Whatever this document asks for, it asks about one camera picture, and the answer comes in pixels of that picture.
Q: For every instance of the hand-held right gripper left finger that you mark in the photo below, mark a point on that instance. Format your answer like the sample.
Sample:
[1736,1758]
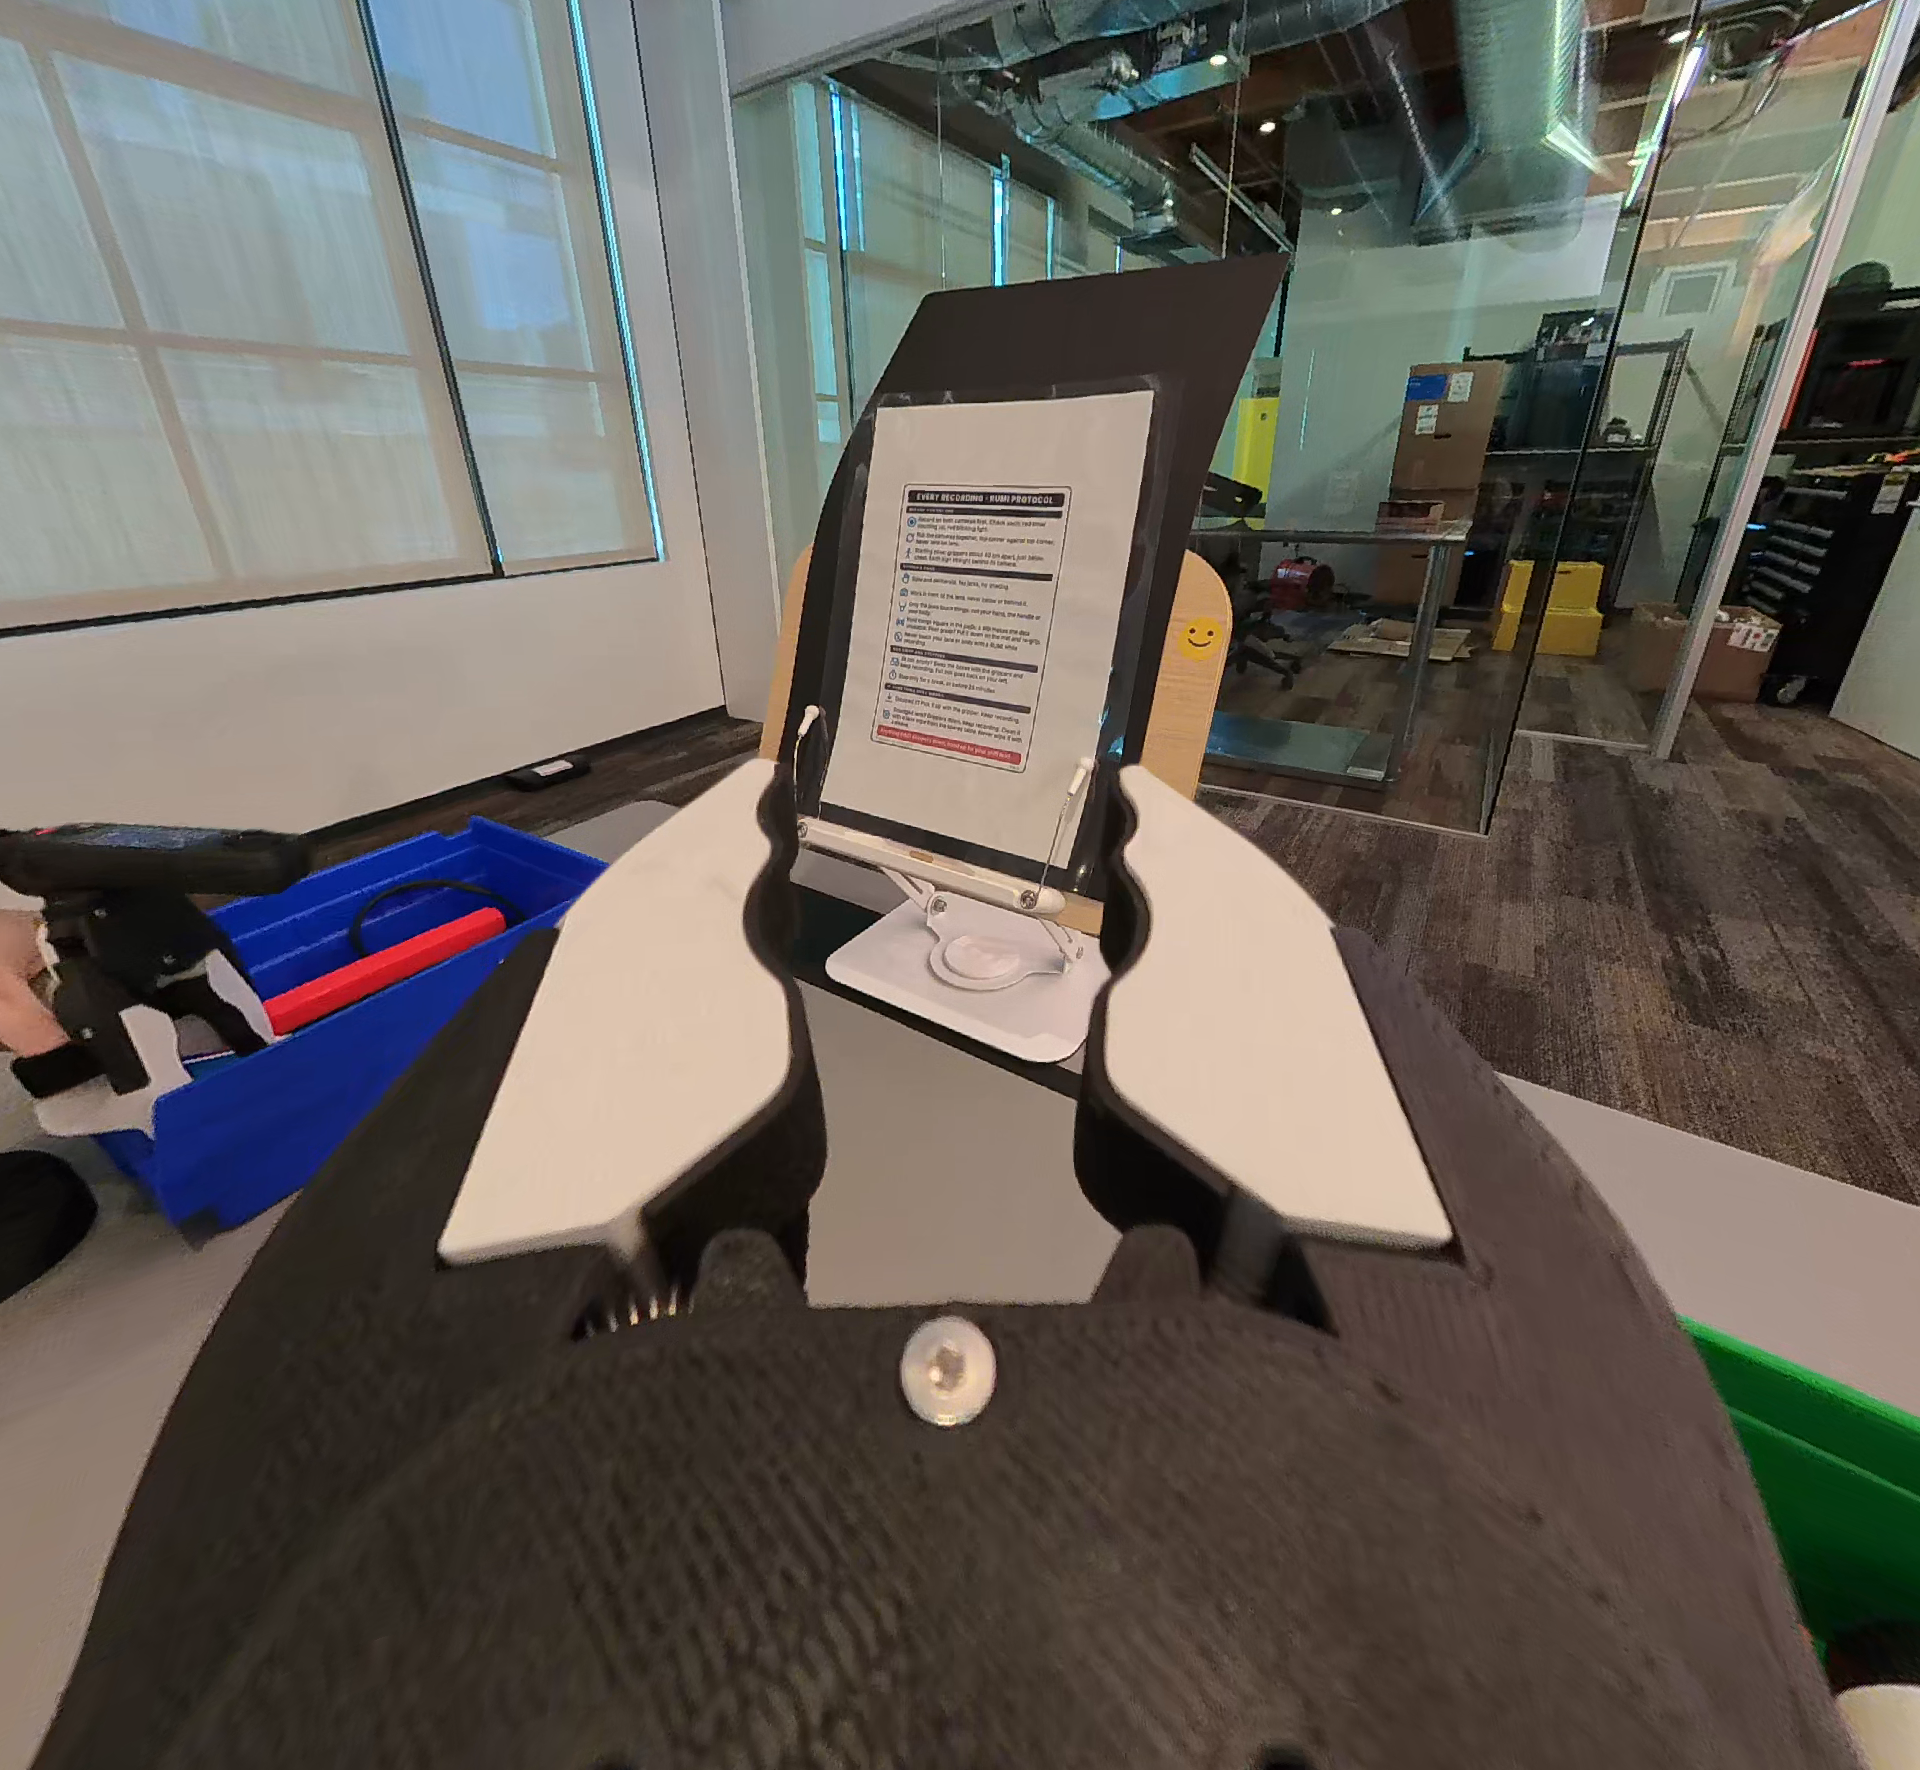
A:
[631,1051]

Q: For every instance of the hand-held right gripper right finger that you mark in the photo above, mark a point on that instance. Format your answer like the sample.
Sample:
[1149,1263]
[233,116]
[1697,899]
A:
[1275,1051]

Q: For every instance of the red plastic block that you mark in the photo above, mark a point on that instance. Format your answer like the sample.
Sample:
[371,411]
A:
[389,968]

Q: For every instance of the blue plastic bin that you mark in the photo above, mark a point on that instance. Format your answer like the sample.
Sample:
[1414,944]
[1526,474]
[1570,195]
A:
[240,1126]

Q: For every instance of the green plastic bin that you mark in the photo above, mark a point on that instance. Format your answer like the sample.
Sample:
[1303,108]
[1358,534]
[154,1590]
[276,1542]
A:
[1831,1470]

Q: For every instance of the grey desk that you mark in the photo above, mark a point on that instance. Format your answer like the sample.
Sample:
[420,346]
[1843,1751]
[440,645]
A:
[1679,1200]

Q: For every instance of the black power strip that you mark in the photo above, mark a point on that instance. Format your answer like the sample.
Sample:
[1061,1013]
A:
[548,773]

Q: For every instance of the white document stand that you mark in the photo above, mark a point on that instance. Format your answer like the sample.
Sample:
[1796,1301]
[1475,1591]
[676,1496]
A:
[991,968]

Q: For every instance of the wooden chair back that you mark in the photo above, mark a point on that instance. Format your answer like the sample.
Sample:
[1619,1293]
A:
[1184,721]

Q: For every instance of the dark cloth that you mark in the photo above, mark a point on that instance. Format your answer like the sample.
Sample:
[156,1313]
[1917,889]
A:
[41,1222]

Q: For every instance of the yellow smiley sticker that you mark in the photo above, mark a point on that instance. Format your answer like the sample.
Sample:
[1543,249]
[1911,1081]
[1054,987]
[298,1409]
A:
[1201,636]

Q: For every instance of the yellow plastic containers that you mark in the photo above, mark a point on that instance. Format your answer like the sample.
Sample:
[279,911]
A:
[1560,609]

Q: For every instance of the black instruction board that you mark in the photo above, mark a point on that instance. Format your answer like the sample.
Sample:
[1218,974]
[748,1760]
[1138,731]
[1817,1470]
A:
[991,569]

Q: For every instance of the open cardboard box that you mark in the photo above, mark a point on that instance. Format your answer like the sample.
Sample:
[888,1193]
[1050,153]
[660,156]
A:
[1693,662]

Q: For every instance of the large paned window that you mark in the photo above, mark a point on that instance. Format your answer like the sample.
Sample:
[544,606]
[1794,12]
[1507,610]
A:
[300,225]

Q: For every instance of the metal shelf rack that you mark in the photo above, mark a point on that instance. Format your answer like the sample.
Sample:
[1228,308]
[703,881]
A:
[1591,451]

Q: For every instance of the black tool cabinet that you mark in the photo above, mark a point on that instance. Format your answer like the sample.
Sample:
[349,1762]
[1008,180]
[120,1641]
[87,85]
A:
[1837,586]

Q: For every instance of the silver ventilation duct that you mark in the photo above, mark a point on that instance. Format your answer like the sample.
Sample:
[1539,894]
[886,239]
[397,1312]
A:
[1515,46]

